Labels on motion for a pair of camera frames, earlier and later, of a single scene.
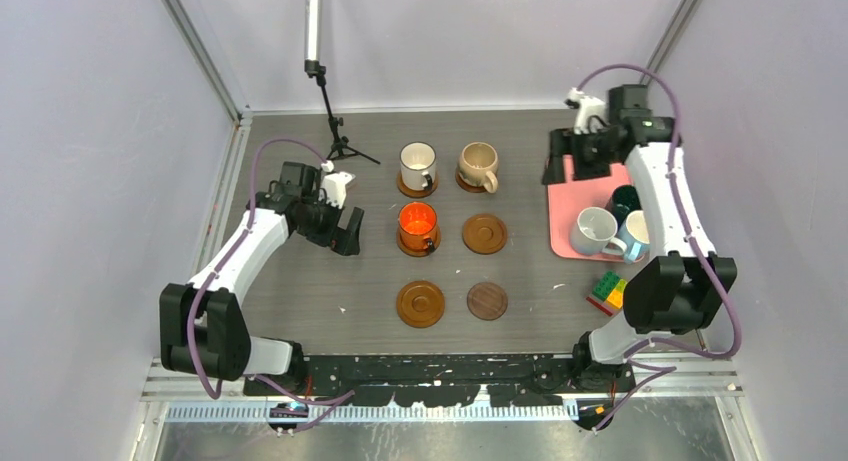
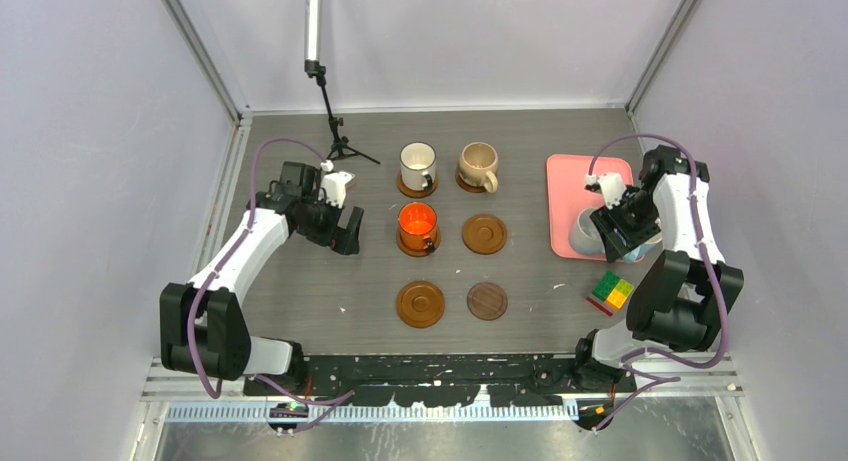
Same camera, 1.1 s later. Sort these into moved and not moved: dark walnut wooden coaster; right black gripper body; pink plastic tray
Moved: right black gripper body
Not moved: dark walnut wooden coaster; pink plastic tray
